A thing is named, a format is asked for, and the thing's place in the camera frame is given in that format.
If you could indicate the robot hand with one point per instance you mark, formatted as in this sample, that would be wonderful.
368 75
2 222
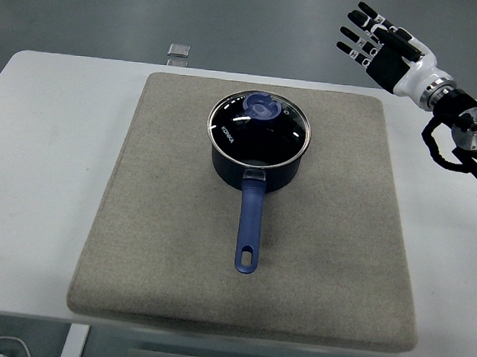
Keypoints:
411 78

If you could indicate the glass pot lid blue knob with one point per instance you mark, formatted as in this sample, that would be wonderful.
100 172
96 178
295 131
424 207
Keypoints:
234 132

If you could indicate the small silver floor plate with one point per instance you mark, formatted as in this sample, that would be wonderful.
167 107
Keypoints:
177 63
178 50

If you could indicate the beige fabric mat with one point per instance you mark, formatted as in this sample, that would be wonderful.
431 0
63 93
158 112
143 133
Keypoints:
156 221

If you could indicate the white table leg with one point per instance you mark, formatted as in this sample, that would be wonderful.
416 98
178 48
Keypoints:
73 345

